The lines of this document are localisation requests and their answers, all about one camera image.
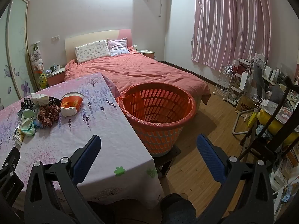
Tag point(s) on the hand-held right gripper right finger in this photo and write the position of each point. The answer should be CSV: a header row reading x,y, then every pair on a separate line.
x,y
211,158

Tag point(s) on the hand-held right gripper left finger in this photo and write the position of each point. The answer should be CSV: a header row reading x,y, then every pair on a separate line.
x,y
86,158

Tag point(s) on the silver yellow wrapper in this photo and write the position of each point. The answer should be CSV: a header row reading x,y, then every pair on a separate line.
x,y
19,137

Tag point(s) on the crushed red paper cup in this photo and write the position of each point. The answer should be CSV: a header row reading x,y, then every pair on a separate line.
x,y
72,102

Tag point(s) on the brown plaid scrunchie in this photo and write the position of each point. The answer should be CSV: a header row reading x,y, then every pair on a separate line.
x,y
48,115

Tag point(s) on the orange plastic laundry basket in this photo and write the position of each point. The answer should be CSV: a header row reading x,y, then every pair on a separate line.
x,y
161,121

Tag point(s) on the dark floral scrunchie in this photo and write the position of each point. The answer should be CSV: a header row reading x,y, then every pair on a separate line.
x,y
26,102

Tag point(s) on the floral pink tablecloth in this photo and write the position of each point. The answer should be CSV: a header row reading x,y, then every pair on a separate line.
x,y
100,130

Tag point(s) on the dark wooden stool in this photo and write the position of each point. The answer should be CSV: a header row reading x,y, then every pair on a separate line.
x,y
168,158

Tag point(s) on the person's leg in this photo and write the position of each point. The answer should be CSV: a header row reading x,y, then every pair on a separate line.
x,y
177,210

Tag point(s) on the cardboard box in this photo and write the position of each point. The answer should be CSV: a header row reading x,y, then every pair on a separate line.
x,y
244,106

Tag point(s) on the black hair band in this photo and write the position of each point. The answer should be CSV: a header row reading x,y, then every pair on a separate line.
x,y
55,100

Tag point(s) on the yellow bag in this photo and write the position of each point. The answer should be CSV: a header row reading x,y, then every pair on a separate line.
x,y
265,116

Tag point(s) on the white shelf cart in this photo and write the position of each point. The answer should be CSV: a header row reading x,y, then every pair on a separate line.
x,y
238,91

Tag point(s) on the pink nightstand with mugs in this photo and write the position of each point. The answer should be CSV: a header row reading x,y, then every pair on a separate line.
x,y
56,77

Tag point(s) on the dark wooden chair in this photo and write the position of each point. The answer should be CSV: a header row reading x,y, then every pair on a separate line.
x,y
280,102

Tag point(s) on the grey office chair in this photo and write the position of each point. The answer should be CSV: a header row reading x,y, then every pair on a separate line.
x,y
260,79

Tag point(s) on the white mug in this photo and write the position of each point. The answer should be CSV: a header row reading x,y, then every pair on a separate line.
x,y
57,68

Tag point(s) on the red duvet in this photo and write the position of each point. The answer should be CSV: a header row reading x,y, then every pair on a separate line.
x,y
144,72

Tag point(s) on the floral white pillow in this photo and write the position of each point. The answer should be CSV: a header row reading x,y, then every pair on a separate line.
x,y
92,51

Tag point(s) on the tube of plush toys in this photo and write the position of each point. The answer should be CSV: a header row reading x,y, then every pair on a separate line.
x,y
37,60

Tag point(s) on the pink striped pillow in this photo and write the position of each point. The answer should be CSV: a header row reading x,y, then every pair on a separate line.
x,y
118,46

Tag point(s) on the cream pink bed headboard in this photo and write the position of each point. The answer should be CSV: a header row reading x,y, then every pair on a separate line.
x,y
79,37

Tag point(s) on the small white plush toy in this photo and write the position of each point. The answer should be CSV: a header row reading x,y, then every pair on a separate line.
x,y
135,47

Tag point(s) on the flower print sliding wardrobe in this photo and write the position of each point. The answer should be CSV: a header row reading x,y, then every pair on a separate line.
x,y
16,58

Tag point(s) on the pink curtain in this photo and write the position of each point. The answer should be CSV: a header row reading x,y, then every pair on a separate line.
x,y
233,23

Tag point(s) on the white wall socket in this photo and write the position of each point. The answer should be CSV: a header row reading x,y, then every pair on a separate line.
x,y
55,37

